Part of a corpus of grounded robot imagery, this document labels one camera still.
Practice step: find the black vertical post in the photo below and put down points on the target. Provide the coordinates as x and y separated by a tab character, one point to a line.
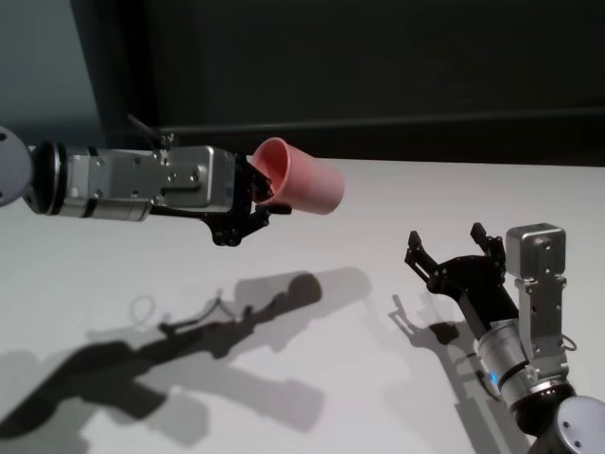
138	61

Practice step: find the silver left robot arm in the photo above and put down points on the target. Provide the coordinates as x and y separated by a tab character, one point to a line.
47	179

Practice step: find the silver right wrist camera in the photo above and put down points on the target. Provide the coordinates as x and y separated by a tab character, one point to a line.
535	250

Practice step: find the pink plastic cup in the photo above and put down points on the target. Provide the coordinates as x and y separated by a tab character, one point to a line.
312	184

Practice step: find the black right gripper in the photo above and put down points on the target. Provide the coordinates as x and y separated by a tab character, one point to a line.
477	288

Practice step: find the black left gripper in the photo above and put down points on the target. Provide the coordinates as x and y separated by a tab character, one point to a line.
227	227

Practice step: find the thin grey low rail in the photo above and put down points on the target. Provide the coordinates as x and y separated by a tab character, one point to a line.
425	142

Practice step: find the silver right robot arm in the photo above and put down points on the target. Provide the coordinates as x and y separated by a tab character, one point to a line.
508	352

